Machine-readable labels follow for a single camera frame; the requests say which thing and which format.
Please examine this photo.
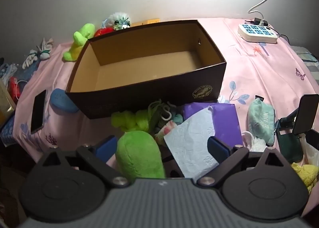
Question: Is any blue glasses case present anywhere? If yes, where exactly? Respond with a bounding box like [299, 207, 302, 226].
[49, 88, 80, 113]

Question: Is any black phone on stand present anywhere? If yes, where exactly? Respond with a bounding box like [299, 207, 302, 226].
[294, 94, 319, 135]

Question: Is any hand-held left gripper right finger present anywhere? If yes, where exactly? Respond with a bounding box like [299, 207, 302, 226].
[198, 136, 291, 189]

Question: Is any purple packet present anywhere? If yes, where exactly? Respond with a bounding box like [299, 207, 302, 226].
[183, 102, 243, 147]

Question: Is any black cable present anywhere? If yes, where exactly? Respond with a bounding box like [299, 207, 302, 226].
[274, 29, 291, 44]

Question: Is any blue patterned box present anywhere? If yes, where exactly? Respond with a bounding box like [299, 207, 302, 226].
[0, 116, 19, 146]

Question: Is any yellow box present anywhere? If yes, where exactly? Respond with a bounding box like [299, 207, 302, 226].
[131, 18, 160, 27]

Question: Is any yellow knotted towel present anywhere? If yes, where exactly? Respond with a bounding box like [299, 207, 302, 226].
[290, 163, 319, 194]

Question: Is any lime green mesh bath sponge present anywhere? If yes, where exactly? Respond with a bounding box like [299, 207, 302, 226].
[111, 110, 156, 134]

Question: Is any pink printed bedsheet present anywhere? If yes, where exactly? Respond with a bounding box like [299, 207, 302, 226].
[16, 17, 319, 164]

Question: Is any brown cardboard box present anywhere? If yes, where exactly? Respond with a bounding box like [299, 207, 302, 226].
[65, 19, 227, 119]

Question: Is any panda plush toy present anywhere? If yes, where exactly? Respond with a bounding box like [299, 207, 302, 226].
[94, 12, 131, 37]

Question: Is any light blue paper napkin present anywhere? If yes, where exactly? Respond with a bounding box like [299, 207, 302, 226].
[163, 107, 231, 179]

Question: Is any grey plaid cloth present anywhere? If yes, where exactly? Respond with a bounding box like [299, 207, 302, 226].
[291, 46, 319, 79]

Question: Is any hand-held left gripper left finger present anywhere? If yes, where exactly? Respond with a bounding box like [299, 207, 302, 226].
[36, 136, 130, 189]

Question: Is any pink floral sock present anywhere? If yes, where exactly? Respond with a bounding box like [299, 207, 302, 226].
[155, 120, 178, 141]

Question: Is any white power strip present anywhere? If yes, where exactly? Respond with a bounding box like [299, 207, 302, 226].
[238, 23, 278, 44]

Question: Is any green yellow plush toy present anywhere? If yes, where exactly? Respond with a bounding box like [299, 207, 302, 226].
[63, 23, 96, 62]

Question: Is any blue white packet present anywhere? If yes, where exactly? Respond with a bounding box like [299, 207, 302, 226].
[0, 64, 17, 79]

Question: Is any red packet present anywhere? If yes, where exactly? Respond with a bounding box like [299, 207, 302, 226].
[7, 77, 22, 99]

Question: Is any black smartphone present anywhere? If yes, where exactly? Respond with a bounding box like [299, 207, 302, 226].
[30, 90, 47, 134]

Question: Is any black charger plug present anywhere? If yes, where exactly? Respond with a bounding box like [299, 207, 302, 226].
[245, 17, 268, 27]

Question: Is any mint green pouch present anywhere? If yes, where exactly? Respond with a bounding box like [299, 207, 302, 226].
[247, 98, 276, 146]

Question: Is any gold paper bag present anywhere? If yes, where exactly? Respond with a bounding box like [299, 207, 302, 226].
[0, 81, 15, 119]

